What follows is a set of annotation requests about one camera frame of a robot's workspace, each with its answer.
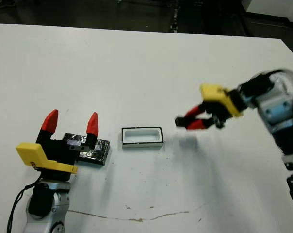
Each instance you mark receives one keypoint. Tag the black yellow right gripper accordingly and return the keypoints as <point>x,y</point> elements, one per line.
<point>216,97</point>

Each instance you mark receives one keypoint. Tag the black metal stand leg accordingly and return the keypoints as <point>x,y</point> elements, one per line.
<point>174,17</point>

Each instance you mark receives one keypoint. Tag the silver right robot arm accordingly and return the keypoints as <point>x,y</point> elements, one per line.
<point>280,114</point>

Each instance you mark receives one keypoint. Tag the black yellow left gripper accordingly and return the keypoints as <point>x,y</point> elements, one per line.
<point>56,155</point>

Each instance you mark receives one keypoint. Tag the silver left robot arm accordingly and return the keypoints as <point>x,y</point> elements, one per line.
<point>59,206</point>

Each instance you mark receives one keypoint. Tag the shiny black box lid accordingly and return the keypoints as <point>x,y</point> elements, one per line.
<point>98,150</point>

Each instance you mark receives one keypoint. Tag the black camera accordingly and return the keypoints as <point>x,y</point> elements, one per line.
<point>179,121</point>

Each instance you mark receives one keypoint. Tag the white camera box base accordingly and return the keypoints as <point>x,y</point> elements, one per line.
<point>142,144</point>

